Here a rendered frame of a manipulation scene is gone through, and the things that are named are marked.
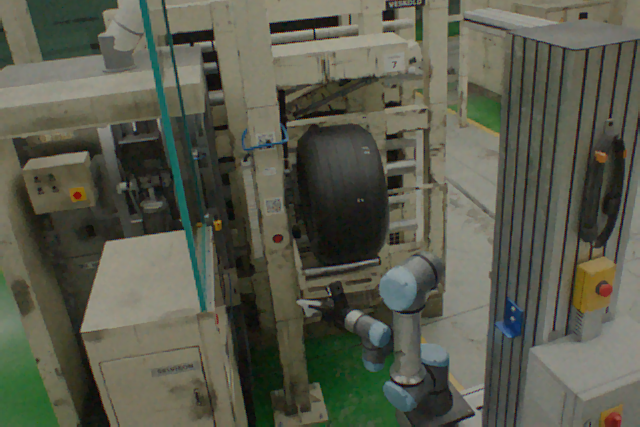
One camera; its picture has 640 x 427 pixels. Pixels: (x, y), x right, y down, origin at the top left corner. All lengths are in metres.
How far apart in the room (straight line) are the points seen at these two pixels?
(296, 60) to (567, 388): 1.64
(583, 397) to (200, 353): 1.10
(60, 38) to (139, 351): 9.86
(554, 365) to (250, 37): 1.49
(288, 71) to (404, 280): 1.18
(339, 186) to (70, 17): 9.50
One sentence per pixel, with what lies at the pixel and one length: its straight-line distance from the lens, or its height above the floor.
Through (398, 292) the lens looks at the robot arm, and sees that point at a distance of 1.75.
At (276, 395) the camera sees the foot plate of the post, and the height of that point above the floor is 0.02.
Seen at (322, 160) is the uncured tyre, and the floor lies 1.43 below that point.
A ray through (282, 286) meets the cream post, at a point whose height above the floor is 0.81.
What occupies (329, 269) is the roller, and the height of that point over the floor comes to 0.91.
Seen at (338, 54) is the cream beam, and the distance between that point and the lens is 2.59.
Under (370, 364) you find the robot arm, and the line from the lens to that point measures 2.10.
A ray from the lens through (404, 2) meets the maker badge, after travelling 2.96.
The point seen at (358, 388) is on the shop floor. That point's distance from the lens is 3.34.
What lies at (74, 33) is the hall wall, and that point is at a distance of 11.49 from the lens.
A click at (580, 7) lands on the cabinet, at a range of 6.93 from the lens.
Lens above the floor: 2.34
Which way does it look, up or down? 26 degrees down
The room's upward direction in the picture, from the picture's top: 5 degrees counter-clockwise
